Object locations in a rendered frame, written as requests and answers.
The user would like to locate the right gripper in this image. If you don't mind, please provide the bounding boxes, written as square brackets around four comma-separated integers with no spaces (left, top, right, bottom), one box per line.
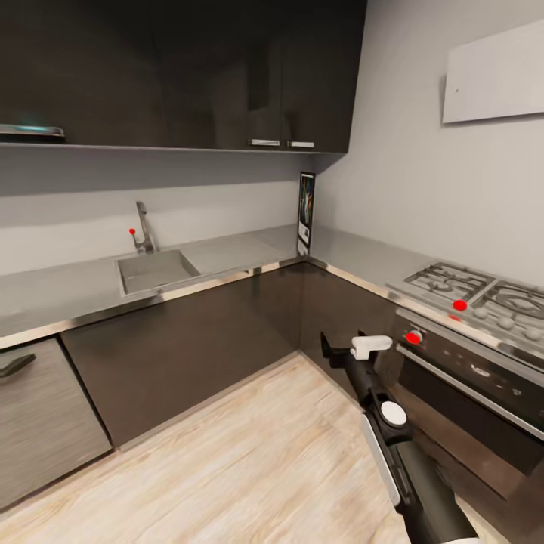
[320,330,379,386]

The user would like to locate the poster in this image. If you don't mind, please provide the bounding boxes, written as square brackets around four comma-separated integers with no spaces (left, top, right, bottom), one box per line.
[298,171,316,248]

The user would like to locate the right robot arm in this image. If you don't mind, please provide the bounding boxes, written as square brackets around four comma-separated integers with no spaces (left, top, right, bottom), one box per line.
[320,330,483,544]

